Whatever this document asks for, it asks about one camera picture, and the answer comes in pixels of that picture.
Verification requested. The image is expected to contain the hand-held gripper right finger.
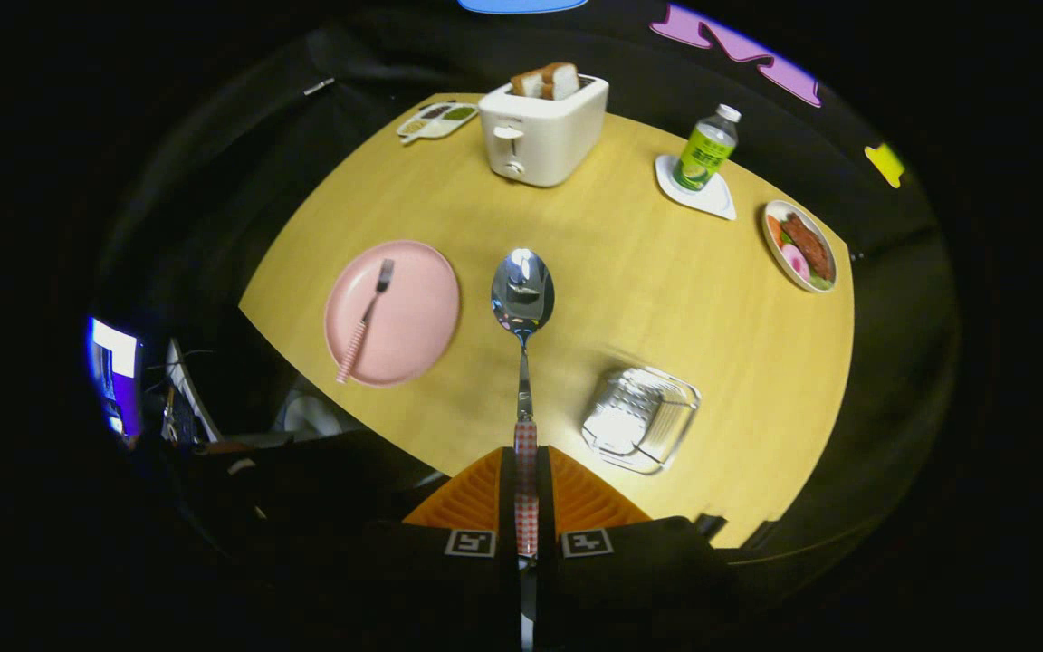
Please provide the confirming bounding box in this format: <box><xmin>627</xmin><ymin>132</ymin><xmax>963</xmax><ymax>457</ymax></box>
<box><xmin>535</xmin><ymin>446</ymin><xmax>735</xmax><ymax>652</ymax></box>

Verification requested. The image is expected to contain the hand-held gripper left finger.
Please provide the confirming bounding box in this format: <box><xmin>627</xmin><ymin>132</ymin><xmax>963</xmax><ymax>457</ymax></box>
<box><xmin>359</xmin><ymin>446</ymin><xmax>522</xmax><ymax>652</ymax></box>

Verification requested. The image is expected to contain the spoon with red checked handle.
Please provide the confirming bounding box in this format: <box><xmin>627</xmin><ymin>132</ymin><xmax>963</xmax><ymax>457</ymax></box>
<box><xmin>491</xmin><ymin>248</ymin><xmax>556</xmax><ymax>562</ymax></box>

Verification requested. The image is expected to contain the fork with red checked handle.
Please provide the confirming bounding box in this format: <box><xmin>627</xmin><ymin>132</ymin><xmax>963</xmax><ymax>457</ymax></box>
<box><xmin>336</xmin><ymin>259</ymin><xmax>396</xmax><ymax>385</ymax></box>

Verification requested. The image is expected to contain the metal mesh basket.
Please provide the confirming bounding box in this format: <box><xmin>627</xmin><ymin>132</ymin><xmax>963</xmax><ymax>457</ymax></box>
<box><xmin>580</xmin><ymin>364</ymin><xmax>703</xmax><ymax>475</ymax></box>

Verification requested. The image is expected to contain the pink plate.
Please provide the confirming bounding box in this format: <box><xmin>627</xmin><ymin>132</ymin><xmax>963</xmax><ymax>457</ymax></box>
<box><xmin>323</xmin><ymin>239</ymin><xmax>462</xmax><ymax>388</ymax></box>

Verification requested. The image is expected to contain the white coaster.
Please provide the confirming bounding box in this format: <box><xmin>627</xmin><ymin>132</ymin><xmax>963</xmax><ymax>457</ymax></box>
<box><xmin>655</xmin><ymin>154</ymin><xmax>738</xmax><ymax>221</ymax></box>

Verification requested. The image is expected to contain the white plate of food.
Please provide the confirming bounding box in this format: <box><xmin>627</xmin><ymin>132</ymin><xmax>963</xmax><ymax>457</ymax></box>
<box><xmin>762</xmin><ymin>199</ymin><xmax>839</xmax><ymax>293</ymax></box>

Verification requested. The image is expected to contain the white toaster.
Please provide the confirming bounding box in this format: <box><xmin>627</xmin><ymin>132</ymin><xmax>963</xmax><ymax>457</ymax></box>
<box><xmin>478</xmin><ymin>74</ymin><xmax>610</xmax><ymax>188</ymax></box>

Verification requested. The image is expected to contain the green label plastic bottle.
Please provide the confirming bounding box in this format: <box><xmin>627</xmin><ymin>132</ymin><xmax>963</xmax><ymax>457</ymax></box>
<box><xmin>672</xmin><ymin>104</ymin><xmax>742</xmax><ymax>192</ymax></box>

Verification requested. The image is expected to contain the white divided seasoning dish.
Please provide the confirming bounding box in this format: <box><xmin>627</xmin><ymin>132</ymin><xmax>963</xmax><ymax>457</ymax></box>
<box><xmin>397</xmin><ymin>101</ymin><xmax>479</xmax><ymax>144</ymax></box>

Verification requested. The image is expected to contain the glowing monitor screen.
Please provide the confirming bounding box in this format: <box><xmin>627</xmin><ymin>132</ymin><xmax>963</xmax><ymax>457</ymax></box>
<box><xmin>87</xmin><ymin>315</ymin><xmax>144</xmax><ymax>446</ymax></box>

